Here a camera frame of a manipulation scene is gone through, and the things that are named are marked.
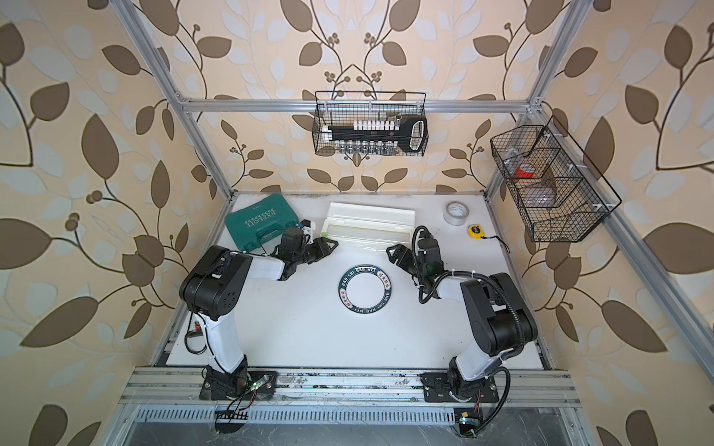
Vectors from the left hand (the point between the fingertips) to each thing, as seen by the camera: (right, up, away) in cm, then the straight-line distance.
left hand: (331, 241), depth 97 cm
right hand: (+22, -4, -2) cm, 23 cm away
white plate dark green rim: (+12, -16, -5) cm, 20 cm away
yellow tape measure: (+55, +3, +8) cm, 55 cm away
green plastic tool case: (-28, +6, +8) cm, 30 cm away
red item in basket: (+59, +22, -17) cm, 66 cm away
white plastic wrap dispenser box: (+12, +5, +5) cm, 14 cm away
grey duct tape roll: (+49, +10, +15) cm, 52 cm away
